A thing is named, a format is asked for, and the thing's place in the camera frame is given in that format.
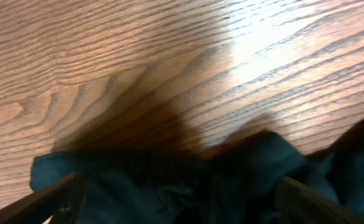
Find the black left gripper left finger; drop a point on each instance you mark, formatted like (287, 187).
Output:
(60, 202)

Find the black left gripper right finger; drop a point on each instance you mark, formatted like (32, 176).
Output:
(299, 204)

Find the black t-shirt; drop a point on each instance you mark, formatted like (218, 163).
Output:
(236, 186)

